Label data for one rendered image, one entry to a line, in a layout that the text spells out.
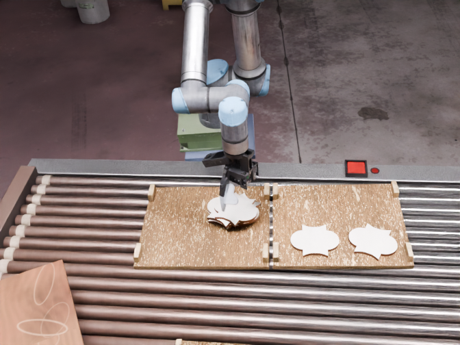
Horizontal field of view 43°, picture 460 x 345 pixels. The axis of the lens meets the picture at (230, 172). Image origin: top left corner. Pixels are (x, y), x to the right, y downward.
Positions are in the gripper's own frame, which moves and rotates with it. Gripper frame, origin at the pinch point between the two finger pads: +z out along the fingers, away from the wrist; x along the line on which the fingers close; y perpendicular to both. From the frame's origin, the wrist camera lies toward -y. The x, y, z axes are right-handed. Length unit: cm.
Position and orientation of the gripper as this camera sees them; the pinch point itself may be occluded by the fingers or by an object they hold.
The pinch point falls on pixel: (234, 196)
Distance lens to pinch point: 181.7
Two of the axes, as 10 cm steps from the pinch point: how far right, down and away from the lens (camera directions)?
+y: 8.5, 3.0, -4.3
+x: 5.2, -5.9, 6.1
